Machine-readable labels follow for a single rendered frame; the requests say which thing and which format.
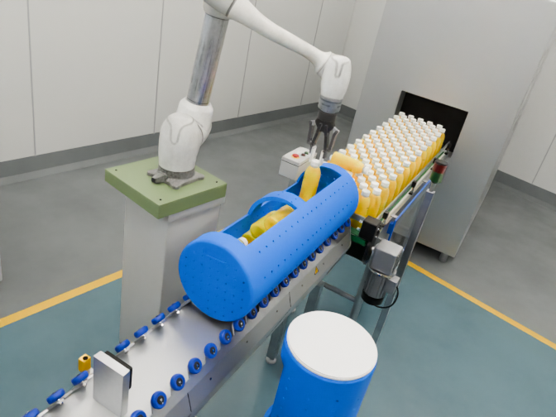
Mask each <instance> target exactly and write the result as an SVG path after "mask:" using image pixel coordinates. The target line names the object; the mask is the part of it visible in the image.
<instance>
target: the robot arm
mask: <svg viewBox="0 0 556 417"><path fill-rule="evenodd" d="M203 1H204V2H203V8H204V12H205V14H204V21H203V25H202V29H201V33H200V37H199V43H198V48H197V52H196V56H195V60H194V67H193V71H192V75H191V79H190V82H189V89H188V93H187V96H186V97H185V98H183V99H181V100H180V103H179V106H178V109H177V112H176V113H172V114H171V115H169V116H168V117H167V118H166V119H165V121H164V122H163V124H162V126H161V131H160V137H159V151H158V156H159V164H158V168H156V169H154V170H148V171H147V175H149V176H151V177H152V178H151V181H152V182H153V183H162V182H163V183H165V184H167V185H169V186H170V187H171V188H172V189H180V188H181V187H183V186H185V185H188V184H191V183H194V182H195V181H198V180H204V175H203V174H200V173H198V172H196V171H195V162H196V157H197V155H198V152H199V148H200V146H201V145H202V144H203V143H204V142H205V140H206V139H207V137H208V135H209V133H210V131H211V128H212V118H213V107H212V105H211V103H210V102H209V100H210V97H211V93H212V89H213V83H214V80H215V76H216V73H217V69H218V62H219V59H220V55H221V52H222V48H223V43H224V39H225V35H226V31H227V28H228V22H229V20H231V19H232V20H234V21H236V22H239V23H241V24H243V25H244V26H246V27H248V28H250V29H252V30H253V31H255V32H257V33H258V34H260V35H262V36H264V37H265V38H267V39H269V40H271V41H273V42H275V43H277V44H279V45H281V46H284V47H285V48H287V49H289V50H292V51H294V52H295V53H297V54H299V55H302V56H303V57H304V58H306V59H307V60H309V61H310V62H311V63H312V64H313V65H314V68H315V73H316V74H317V75H318V76H319V77H320V78H321V79H322V80H321V94H320V98H319V105H318V107H319V112H318V116H317V119H316V120H311V121H309V134H308V139H307V144H309V145H310V148H309V154H310V157H309V163H310V162H311V160H312V159H313V158H314V153H315V151H316V147H317V146H316V142H317V140H318V138H319V135H320V133H321V132H323V133H324V149H323V150H322V151H321V155H320V158H319V165H318V166H321V165H322V164H323V162H324V159H325V158H326V157H327V153H328V152H330V151H332V150H333V147H334V144H335V141H336V138H337V135H338V134H339V133H340V130H339V129H337V128H336V127H335V121H336V117H337V113H338V112H339V111H340V108H341V105H342V101H343V96H344V94H345V93H346V92H347V89H348V85H349V81H350V78H351V72H352V66H351V61H350V59H348V58H347V57H346V56H343V55H335V54H334V53H332V52H331V51H330V52H322V51H321V50H318V49H317V48H315V47H313V46H312V45H311V44H309V43H307V42H305V41H303V40H301V39H300V38H299V37H297V36H295V35H293V34H291V33H290V32H288V31H286V30H285V29H283V28H281V27H280V26H277V25H276V24H275V23H273V22H271V21H270V20H269V19H267V18H266V17H264V16H263V15H262V14H261V13H260V12H259V11H258V10H257V9H256V8H255V7H254V6H253V5H252V4H251V3H250V2H249V1H248V0H203ZM315 123H316V126H317V130H316V133H315V135H314V138H313V134H314V125H315ZM332 130H333V135H332V138H331V142H330V144H329V135H330V131H332ZM312 139H313V140H312ZM328 144H329V146H328Z"/></svg>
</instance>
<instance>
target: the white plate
mask: <svg viewBox="0 0 556 417"><path fill-rule="evenodd" d="M287 343H288V347H289V349H290V351H291V353H292V354H293V356H294V357H295V359H296V360H297V361H298V362H299V363H300V364H301V365H302V366H304V367H305V368H307V369H308V370H310V371H311V372H313V373H315V374H317V375H319V376H322V377H325V378H328V379H332V380H336V381H352V380H356V379H359V378H362V377H364V376H365V375H367V374H368V373H369V372H371V370H372V369H373V368H374V366H375V365H376V360H377V349H376V344H375V343H374V341H373V339H372V337H371V336H370V334H369V333H368V332H367V331H366V330H365V329H364V328H363V327H362V326H361V325H359V324H358V323H356V322H355V321H353V320H351V319H350V318H347V317H345V316H343V315H341V314H336V313H332V312H327V311H314V312H308V313H306V314H302V315H300V316H299V317H297V318H296V319H294V320H293V321H292V323H291V324H290V326H289V328H288V331H287Z"/></svg>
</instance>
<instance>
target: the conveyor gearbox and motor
mask: <svg viewBox="0 0 556 417"><path fill-rule="evenodd" d="M403 251H404V250H403V247H402V246H399V245H397V244H395V243H393V242H390V241H388V240H386V239H382V241H381V242H380V243H377V244H376V246H375V247H373V248H372V250H371V260H370V261H369V264H368V267H369V271H368V274H367V278H366V281H365V284H364V286H363V290H362V294H361V297H362V299H363V301H364V302H366V303H367V304H369V305H374V306H376V307H377V308H382V309H387V308H390V307H391V306H392V305H393V304H394V303H395V302H396V301H397V299H398V296H399V289H398V283H399V280H400V277H398V276H395V275H396V267H397V266H398V263H399V261H400V257H401V255H402V252H403ZM395 290H397V295H396V298H395V301H394V302H393V303H392V304H391V305H389V306H386V307H381V306H378V305H380V304H382V301H383V299H384V296H385V295H386V292H387V293H389V294H391V295H393V293H394V292H395Z"/></svg>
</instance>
